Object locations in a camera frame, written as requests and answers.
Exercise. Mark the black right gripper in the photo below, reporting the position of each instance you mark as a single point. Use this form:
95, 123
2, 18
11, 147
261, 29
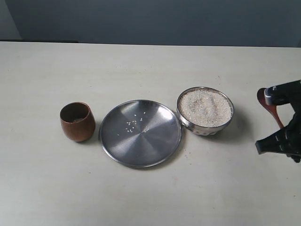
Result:
286, 140

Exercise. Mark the brown wooden spoon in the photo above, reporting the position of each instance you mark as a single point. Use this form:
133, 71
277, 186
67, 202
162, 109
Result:
272, 109

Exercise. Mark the steel bowl of rice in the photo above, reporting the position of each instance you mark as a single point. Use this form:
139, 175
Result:
204, 111

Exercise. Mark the brown wooden cup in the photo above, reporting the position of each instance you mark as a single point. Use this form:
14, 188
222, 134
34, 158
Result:
77, 121

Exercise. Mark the round steel plate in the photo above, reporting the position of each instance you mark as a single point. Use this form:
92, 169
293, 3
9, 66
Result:
140, 133

